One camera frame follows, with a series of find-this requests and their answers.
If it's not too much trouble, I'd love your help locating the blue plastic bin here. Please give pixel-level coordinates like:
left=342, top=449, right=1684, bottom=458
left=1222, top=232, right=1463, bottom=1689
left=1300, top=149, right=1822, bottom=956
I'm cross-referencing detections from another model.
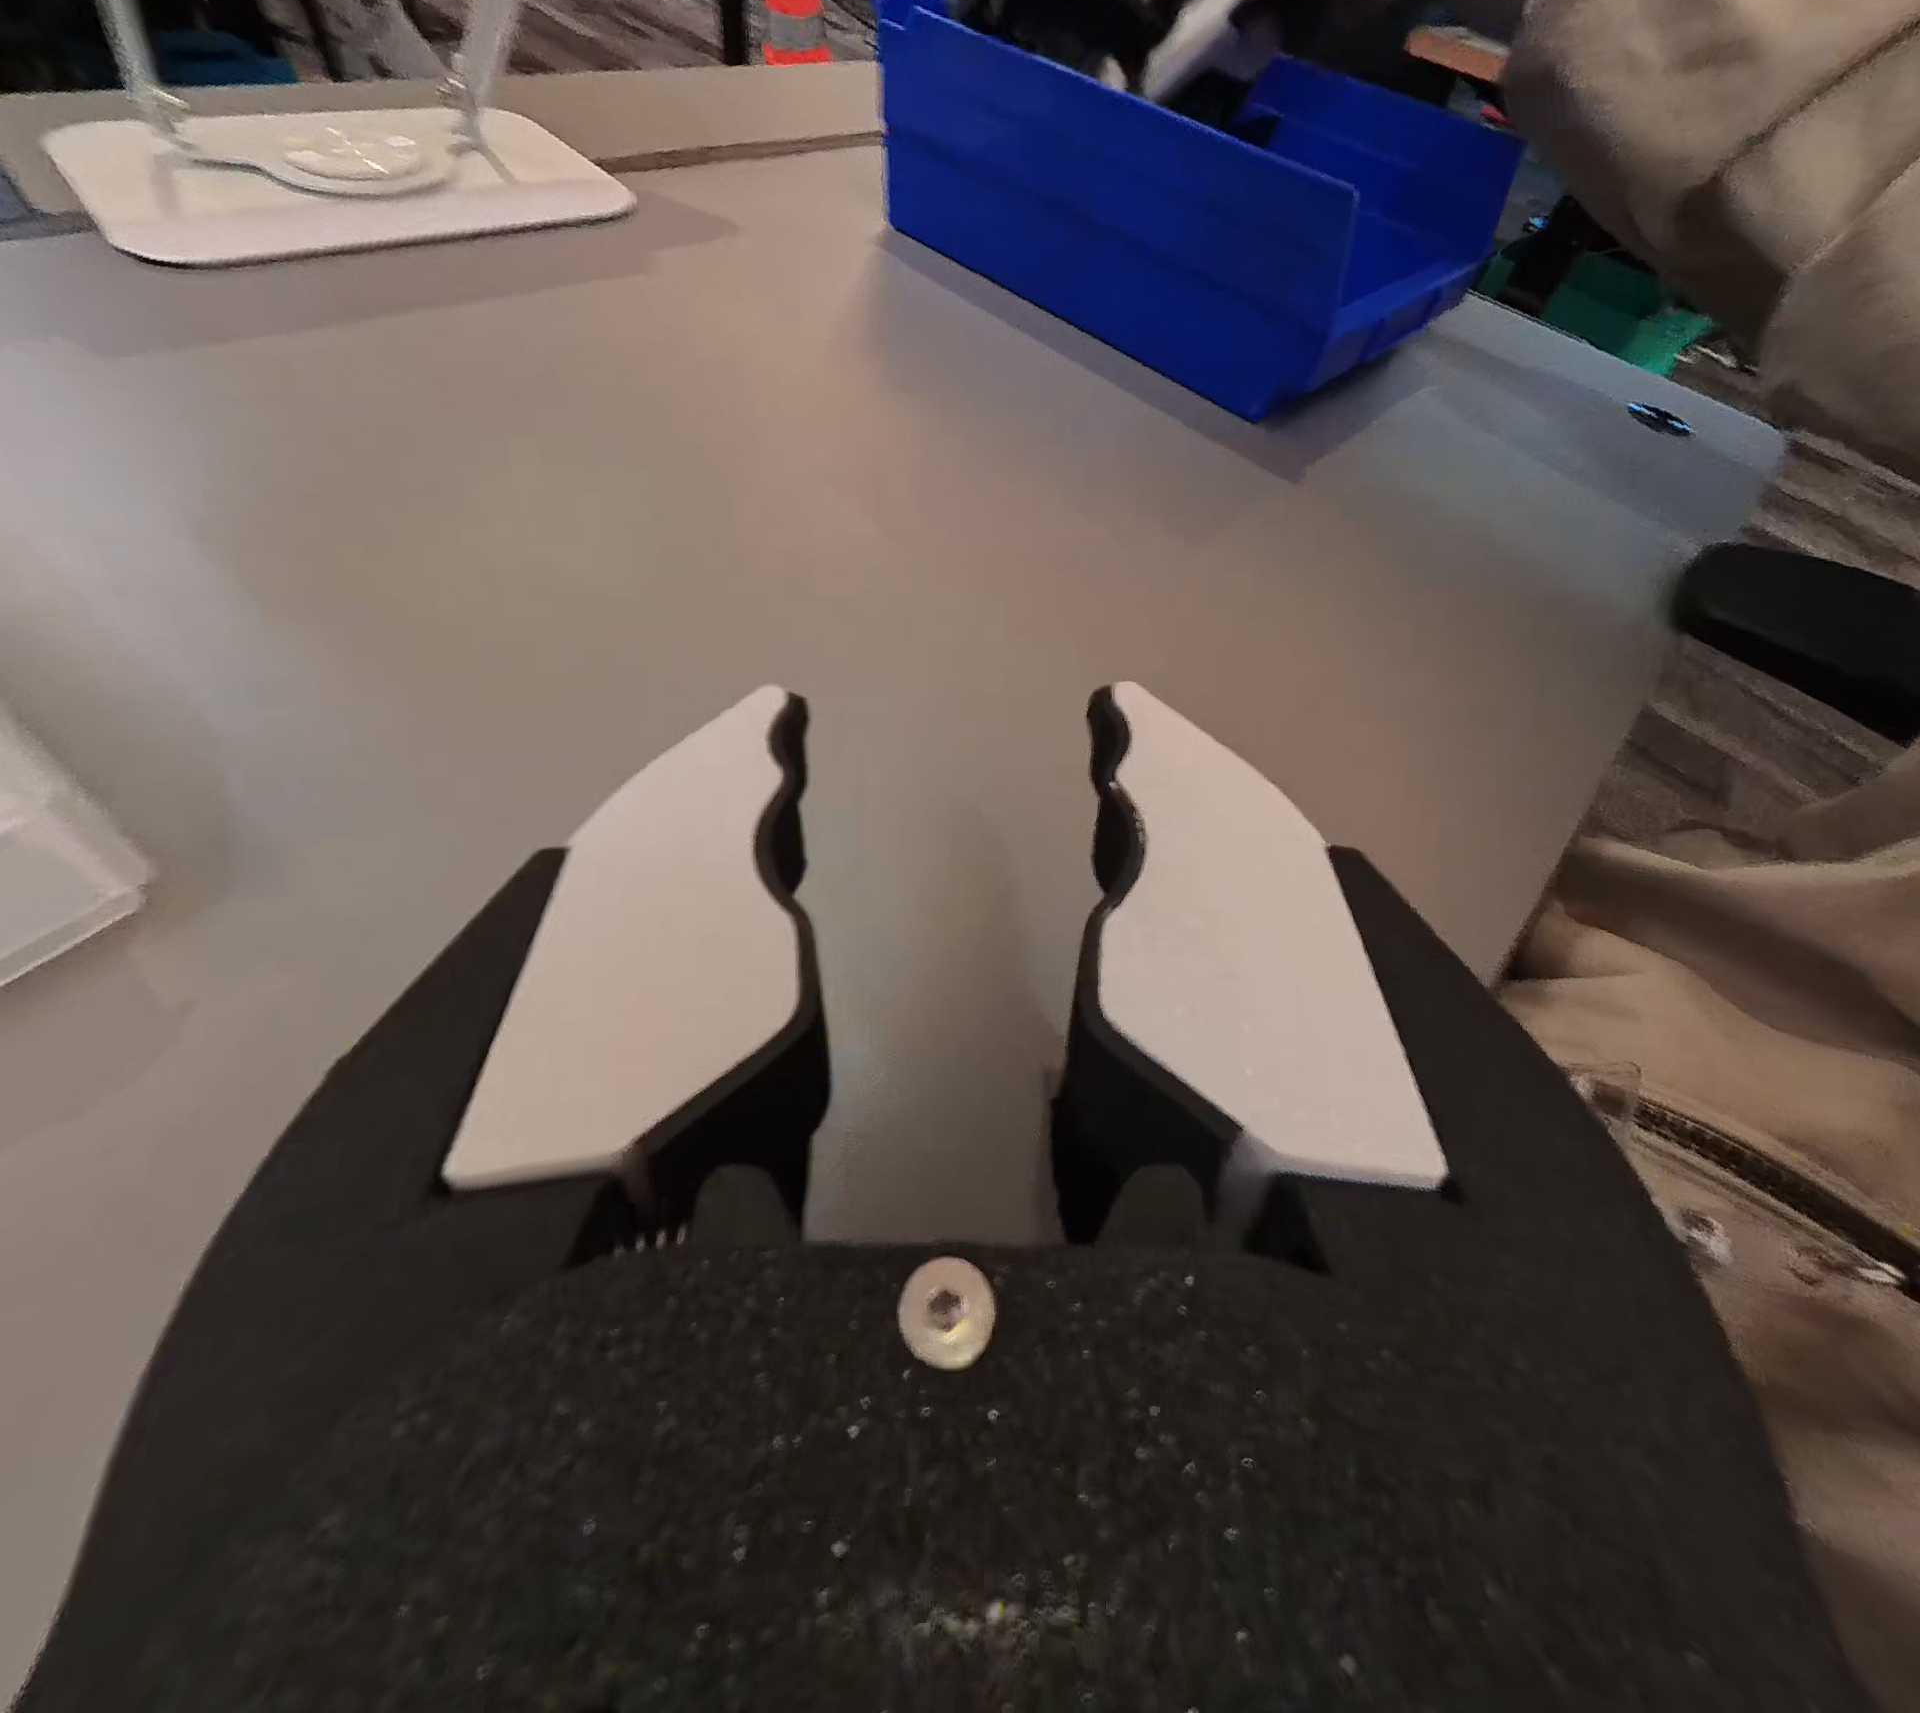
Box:
left=873, top=0, right=1530, bottom=422

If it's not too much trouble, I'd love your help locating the clear plastic bin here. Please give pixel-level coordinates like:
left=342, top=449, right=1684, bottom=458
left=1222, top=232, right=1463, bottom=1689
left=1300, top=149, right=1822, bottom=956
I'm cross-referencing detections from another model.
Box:
left=0, top=708, right=155, bottom=992

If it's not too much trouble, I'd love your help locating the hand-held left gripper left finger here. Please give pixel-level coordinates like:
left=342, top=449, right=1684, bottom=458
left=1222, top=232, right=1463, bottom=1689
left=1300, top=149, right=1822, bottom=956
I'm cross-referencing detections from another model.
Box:
left=438, top=685, right=832, bottom=1240

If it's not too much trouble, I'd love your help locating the wooden book stand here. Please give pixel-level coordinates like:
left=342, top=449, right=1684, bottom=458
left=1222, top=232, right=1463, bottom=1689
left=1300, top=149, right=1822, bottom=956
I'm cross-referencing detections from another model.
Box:
left=0, top=0, right=737, bottom=270

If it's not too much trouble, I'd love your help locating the green plastic crate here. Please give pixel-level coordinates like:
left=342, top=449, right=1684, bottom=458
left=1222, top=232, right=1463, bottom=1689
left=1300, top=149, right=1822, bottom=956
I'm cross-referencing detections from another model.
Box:
left=1476, top=243, right=1716, bottom=383

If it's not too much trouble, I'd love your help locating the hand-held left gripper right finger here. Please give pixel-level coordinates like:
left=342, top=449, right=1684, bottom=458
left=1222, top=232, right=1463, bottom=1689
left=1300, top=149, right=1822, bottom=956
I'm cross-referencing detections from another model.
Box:
left=1050, top=681, right=1451, bottom=1244

